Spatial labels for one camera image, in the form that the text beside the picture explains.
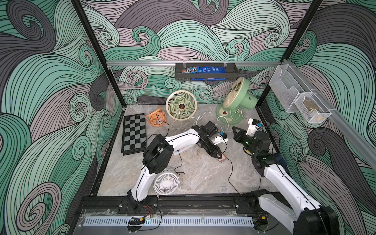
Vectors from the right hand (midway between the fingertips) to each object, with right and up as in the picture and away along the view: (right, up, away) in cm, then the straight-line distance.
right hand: (234, 127), depth 80 cm
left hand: (-7, -16, +3) cm, 18 cm away
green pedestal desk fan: (+4, +17, +7) cm, 19 cm away
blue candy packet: (-15, +36, +13) cm, 41 cm away
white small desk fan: (-37, -27, -8) cm, 47 cm away
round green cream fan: (-30, +14, +23) cm, 40 cm away
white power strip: (-32, -15, +13) cm, 37 cm away
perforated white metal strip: (-20, -45, -10) cm, 50 cm away
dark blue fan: (+21, -16, -3) cm, 27 cm away
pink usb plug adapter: (-6, -18, +2) cm, 19 cm away
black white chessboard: (-62, -9, +15) cm, 65 cm away
